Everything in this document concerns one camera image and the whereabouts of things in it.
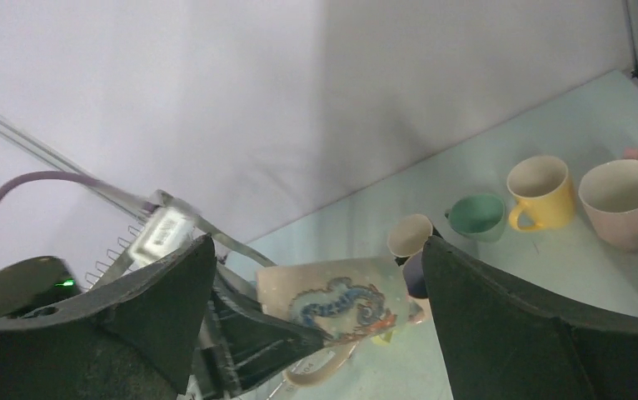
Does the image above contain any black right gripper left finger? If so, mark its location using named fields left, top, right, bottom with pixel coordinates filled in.
left=0, top=237, right=215, bottom=399

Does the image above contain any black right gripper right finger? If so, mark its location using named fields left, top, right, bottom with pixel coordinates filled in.
left=422, top=236, right=638, bottom=399

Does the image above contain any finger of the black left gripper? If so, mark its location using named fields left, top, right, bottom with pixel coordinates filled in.
left=192, top=273, right=328, bottom=399

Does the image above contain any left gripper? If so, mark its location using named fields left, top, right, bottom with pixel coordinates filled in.
left=0, top=256, right=82, bottom=318

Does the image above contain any large pink mug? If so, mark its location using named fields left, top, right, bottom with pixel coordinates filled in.
left=401, top=252, right=432, bottom=323

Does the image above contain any cream decorated mug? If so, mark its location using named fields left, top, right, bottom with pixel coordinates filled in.
left=256, top=256, right=426, bottom=387

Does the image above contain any mint green mug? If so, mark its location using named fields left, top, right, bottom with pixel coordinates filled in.
left=444, top=193, right=506, bottom=243

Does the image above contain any black mug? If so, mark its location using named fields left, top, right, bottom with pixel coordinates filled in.
left=386, top=213, right=442, bottom=266

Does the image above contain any yellow mug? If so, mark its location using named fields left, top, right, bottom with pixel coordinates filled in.
left=506, top=155, right=576, bottom=233

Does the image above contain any pink faceted mug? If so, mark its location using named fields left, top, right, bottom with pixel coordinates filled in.
left=578, top=147, right=638, bottom=252

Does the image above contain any yellow-green mug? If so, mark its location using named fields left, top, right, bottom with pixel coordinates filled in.
left=370, top=324, right=395, bottom=346

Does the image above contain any steel two-tier dish rack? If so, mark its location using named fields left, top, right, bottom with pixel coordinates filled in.
left=82, top=189, right=331, bottom=400

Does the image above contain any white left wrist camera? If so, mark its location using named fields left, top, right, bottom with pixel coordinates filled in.
left=127, top=207, right=196, bottom=268

